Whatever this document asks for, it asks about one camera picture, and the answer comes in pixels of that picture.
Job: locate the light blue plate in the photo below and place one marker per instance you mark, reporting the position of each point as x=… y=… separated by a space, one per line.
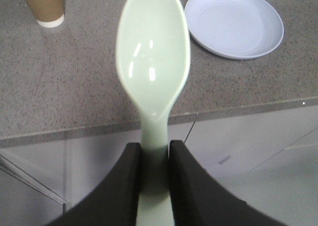
x=235 y=29

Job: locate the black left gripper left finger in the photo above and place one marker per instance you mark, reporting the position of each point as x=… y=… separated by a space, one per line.
x=114 y=202

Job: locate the mint green plastic spoon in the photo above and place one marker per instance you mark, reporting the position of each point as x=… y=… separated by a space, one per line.
x=152 y=62

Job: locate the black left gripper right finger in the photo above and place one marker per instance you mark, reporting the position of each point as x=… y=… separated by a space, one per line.
x=199 y=200

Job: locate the brown paper cup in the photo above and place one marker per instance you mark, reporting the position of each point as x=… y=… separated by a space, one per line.
x=48 y=13

